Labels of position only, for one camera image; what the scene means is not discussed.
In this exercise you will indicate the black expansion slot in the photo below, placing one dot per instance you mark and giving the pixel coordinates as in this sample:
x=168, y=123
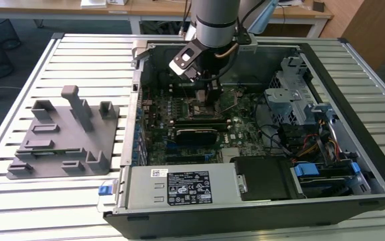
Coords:
x=184, y=158

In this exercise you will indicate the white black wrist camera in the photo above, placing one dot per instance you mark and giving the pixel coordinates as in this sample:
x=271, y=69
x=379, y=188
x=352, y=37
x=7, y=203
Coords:
x=184, y=60

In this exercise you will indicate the blue case latch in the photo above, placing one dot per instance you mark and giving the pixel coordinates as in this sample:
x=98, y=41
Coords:
x=104, y=190

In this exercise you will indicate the plain white box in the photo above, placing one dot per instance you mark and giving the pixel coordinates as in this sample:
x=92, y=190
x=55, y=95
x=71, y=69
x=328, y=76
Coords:
x=94, y=3

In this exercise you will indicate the green RAM stick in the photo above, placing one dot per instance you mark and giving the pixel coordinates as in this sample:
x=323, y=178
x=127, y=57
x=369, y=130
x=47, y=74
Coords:
x=56, y=151

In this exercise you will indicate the black PC case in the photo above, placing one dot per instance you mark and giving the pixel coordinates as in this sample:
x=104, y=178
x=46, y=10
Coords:
x=212, y=223

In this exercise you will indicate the silver power supply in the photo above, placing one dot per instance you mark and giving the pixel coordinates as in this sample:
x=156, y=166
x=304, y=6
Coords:
x=139, y=185

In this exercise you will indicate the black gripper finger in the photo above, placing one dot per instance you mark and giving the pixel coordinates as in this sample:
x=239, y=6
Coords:
x=215, y=95

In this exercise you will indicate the light wood desk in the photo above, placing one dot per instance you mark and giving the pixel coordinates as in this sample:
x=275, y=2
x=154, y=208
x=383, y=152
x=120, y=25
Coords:
x=296, y=13
x=44, y=11

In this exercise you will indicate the silver chipset heatsink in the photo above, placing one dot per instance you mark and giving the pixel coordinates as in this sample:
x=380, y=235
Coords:
x=231, y=153

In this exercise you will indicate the hard disk in blue carrier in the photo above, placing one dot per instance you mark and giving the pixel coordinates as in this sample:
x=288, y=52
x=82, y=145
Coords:
x=304, y=170

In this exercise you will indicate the brown wooden cabinet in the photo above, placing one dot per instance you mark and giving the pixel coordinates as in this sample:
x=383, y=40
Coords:
x=373, y=30

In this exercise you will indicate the black graphics card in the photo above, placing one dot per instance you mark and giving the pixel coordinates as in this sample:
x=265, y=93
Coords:
x=195, y=138

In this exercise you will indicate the small black box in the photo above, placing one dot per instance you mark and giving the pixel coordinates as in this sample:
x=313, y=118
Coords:
x=319, y=6

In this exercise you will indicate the green motherboard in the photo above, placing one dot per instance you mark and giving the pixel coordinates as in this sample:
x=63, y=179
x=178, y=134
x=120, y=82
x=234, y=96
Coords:
x=246, y=110

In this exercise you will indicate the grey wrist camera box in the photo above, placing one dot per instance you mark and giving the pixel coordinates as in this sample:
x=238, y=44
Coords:
x=247, y=46

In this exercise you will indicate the CPU socket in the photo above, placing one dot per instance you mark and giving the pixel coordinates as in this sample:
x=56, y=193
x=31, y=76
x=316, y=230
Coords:
x=200, y=111

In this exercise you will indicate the black plastic shroud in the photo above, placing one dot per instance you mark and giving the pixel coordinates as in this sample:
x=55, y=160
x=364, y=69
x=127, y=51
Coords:
x=265, y=178

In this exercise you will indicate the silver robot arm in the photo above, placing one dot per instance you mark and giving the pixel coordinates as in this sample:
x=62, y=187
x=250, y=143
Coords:
x=215, y=30

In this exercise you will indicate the silver metal drive cage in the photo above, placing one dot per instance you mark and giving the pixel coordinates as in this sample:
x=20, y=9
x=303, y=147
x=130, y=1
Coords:
x=279, y=100

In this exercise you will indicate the silver CPU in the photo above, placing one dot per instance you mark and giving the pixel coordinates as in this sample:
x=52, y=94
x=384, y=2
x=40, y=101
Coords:
x=200, y=96

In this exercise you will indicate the grey parts rack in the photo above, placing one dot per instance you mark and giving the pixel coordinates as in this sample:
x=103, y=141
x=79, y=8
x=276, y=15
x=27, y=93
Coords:
x=68, y=140

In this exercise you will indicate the blue drive bay clip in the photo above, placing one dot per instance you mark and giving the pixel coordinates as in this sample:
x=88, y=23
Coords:
x=355, y=167

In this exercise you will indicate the silver metal support bar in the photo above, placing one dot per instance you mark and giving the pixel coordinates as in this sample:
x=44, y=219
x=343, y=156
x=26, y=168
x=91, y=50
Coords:
x=337, y=135

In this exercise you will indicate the white box with print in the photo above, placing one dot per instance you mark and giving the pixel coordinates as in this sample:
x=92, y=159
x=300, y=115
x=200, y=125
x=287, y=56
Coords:
x=116, y=2

